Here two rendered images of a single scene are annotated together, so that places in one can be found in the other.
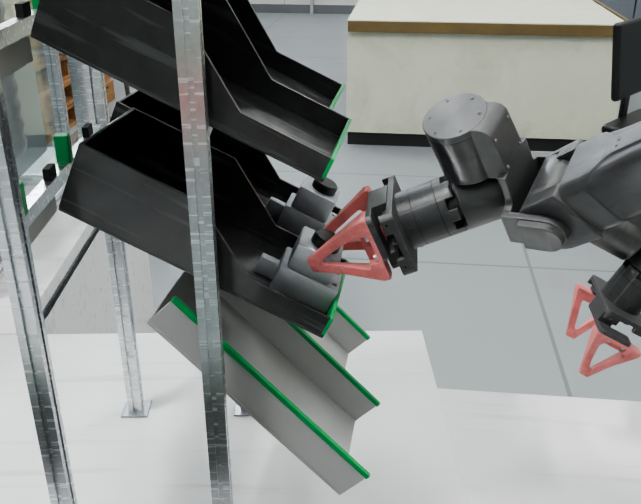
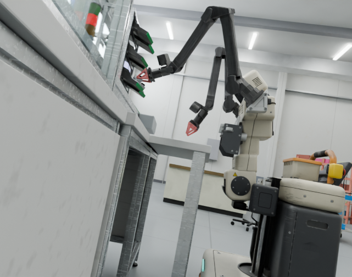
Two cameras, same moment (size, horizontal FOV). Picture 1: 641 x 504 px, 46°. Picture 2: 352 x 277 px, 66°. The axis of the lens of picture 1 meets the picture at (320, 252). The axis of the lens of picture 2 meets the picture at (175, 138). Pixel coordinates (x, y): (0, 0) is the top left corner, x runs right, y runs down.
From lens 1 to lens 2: 1.30 m
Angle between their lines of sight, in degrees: 32
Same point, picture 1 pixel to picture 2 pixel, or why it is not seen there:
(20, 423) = not seen: hidden behind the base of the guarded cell
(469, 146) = (162, 56)
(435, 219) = (156, 71)
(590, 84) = not seen: hidden behind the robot
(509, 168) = (167, 61)
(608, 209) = (178, 61)
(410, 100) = (184, 190)
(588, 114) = not seen: hidden behind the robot
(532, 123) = (221, 204)
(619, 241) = (194, 107)
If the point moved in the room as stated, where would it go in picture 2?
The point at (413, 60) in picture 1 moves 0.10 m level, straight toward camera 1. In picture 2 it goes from (186, 178) to (186, 178)
